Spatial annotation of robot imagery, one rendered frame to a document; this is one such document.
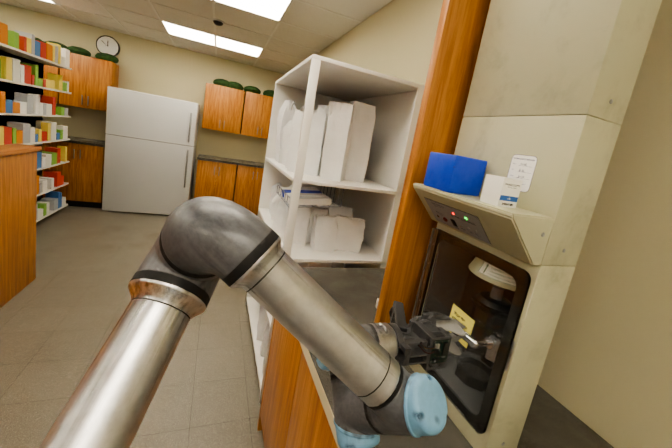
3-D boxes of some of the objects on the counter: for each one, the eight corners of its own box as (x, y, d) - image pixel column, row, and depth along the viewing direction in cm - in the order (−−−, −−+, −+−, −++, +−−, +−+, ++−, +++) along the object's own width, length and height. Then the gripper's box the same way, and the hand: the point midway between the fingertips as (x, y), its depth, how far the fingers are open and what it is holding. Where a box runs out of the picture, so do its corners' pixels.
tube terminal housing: (463, 352, 108) (524, 132, 96) (555, 439, 79) (660, 137, 66) (404, 359, 99) (461, 117, 86) (482, 460, 70) (588, 114, 57)
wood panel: (478, 335, 121) (589, -59, 98) (484, 340, 118) (600, -65, 95) (368, 345, 103) (472, -137, 79) (372, 351, 100) (481, -146, 77)
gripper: (397, 381, 60) (479, 369, 68) (407, 334, 58) (490, 327, 66) (376, 352, 68) (452, 344, 76) (385, 310, 66) (461, 306, 74)
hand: (456, 329), depth 73 cm, fingers closed, pressing on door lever
